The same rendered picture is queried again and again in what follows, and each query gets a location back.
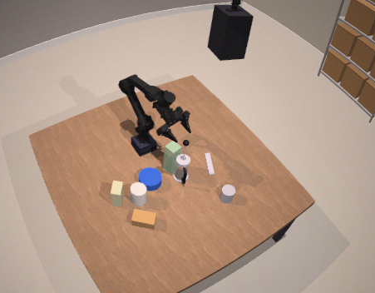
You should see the blue short cylinder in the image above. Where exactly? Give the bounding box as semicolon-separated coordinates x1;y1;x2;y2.
139;168;161;191

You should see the orange rectangular block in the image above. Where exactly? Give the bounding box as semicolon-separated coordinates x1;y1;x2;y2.
131;209;156;229

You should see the glass french press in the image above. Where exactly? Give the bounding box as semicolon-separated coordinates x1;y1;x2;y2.
173;140;190;184

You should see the pale yellow block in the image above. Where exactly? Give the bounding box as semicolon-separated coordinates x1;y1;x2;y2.
111;181;124;207

